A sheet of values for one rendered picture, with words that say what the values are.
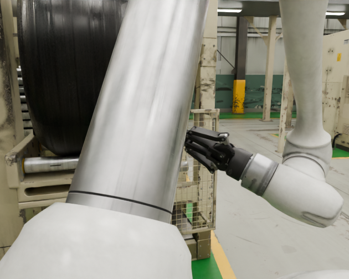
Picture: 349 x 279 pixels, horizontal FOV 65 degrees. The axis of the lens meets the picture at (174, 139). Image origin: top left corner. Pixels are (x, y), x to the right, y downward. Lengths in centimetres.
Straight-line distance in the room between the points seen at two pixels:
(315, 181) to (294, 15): 34
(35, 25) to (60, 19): 6
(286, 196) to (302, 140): 16
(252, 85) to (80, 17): 1033
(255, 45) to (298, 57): 1054
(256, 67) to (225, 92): 152
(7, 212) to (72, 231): 83
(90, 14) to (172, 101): 50
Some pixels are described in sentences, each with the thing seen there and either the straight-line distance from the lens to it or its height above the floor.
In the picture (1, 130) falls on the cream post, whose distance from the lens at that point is 96.
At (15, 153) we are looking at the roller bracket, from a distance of 87.
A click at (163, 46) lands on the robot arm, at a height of 117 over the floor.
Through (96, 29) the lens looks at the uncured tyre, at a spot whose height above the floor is 126.
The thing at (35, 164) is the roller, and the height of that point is 91.
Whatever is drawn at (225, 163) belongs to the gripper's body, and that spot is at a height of 94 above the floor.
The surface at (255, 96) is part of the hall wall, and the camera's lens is 1097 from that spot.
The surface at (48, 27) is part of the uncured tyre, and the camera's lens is 72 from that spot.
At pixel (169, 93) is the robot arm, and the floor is 113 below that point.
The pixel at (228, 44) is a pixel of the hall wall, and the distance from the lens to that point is 1074.
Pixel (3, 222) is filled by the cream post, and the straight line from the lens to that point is 105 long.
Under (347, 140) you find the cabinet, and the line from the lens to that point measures 535.
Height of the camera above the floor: 114
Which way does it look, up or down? 12 degrees down
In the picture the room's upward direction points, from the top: straight up
